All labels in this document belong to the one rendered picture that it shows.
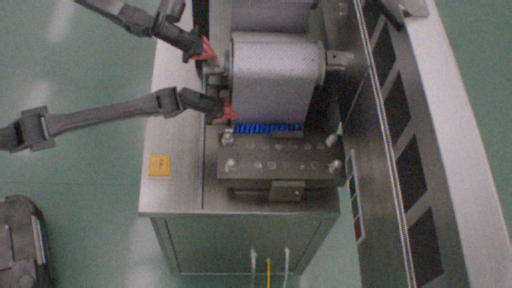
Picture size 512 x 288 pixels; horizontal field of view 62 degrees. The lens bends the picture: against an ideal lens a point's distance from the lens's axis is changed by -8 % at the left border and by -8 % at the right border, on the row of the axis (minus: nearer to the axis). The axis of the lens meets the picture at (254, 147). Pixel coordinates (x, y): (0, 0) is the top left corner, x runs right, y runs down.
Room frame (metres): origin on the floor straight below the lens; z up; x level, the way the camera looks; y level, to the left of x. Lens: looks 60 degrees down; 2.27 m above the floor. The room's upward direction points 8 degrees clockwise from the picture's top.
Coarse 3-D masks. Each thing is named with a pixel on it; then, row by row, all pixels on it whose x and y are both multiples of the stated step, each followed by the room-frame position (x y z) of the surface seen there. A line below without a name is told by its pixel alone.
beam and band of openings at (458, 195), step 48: (384, 0) 0.82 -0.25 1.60; (384, 48) 0.79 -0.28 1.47; (432, 48) 0.64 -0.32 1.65; (384, 96) 0.65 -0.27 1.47; (432, 96) 0.52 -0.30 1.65; (432, 144) 0.43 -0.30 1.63; (432, 192) 0.36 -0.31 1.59; (480, 192) 0.33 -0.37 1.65; (432, 240) 0.32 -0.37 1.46; (480, 240) 0.25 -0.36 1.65
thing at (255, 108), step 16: (240, 96) 0.81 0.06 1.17; (256, 96) 0.82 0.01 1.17; (272, 96) 0.82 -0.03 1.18; (288, 96) 0.83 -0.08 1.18; (304, 96) 0.84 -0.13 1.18; (240, 112) 0.81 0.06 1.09; (256, 112) 0.82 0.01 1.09; (272, 112) 0.82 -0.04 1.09; (288, 112) 0.83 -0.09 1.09; (304, 112) 0.84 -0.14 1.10
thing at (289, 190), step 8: (272, 184) 0.61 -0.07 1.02; (280, 184) 0.62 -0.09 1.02; (288, 184) 0.62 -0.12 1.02; (296, 184) 0.63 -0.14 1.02; (304, 184) 0.63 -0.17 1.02; (272, 192) 0.61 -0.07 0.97; (280, 192) 0.61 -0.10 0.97; (288, 192) 0.62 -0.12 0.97; (296, 192) 0.62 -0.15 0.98; (272, 200) 0.61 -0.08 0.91; (280, 200) 0.61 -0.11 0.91; (288, 200) 0.62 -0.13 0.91; (296, 200) 0.62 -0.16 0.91
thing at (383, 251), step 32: (352, 0) 1.01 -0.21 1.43; (352, 32) 0.93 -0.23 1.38; (352, 64) 0.86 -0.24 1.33; (352, 96) 0.78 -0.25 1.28; (352, 128) 0.71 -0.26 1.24; (384, 128) 0.58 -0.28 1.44; (384, 160) 0.51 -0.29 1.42; (384, 192) 0.45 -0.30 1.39; (384, 224) 0.39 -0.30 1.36; (384, 256) 0.32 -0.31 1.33
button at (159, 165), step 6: (150, 156) 0.70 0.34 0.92; (156, 156) 0.70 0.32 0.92; (162, 156) 0.71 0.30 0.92; (168, 156) 0.71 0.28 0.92; (150, 162) 0.68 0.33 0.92; (156, 162) 0.68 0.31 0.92; (162, 162) 0.68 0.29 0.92; (168, 162) 0.69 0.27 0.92; (150, 168) 0.66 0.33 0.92; (156, 168) 0.66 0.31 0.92; (162, 168) 0.66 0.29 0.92; (168, 168) 0.67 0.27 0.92; (150, 174) 0.64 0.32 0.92; (156, 174) 0.64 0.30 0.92; (162, 174) 0.64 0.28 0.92; (168, 174) 0.65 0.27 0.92
